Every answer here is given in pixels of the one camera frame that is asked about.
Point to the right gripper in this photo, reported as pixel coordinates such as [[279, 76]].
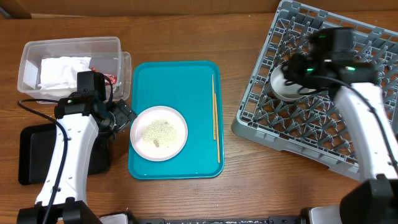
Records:
[[293, 65]]

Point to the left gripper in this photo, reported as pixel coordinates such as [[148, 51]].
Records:
[[124, 112]]

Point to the grey bowl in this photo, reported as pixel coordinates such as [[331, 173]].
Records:
[[285, 92]]

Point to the red snack wrapper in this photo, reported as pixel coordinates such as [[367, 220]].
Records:
[[110, 77]]

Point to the grey dishwasher rack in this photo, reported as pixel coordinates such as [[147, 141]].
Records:
[[312, 126]]

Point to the white napkin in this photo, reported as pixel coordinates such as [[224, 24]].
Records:
[[61, 73]]

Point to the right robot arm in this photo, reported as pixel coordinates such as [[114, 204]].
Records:
[[355, 89]]

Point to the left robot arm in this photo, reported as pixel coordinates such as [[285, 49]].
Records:
[[81, 118]]

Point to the rice leftovers on plate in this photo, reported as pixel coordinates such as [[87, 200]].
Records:
[[159, 132]]

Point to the large white plate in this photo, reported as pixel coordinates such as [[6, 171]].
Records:
[[148, 151]]

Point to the teal serving tray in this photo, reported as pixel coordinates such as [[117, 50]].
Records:
[[186, 87]]

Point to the clear plastic bin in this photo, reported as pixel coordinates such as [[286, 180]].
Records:
[[106, 57]]

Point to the black tray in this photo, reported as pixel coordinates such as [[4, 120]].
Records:
[[36, 149]]

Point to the wooden chopstick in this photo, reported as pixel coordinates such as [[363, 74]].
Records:
[[217, 129], [213, 106]]

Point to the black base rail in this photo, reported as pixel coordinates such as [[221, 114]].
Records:
[[202, 221]]

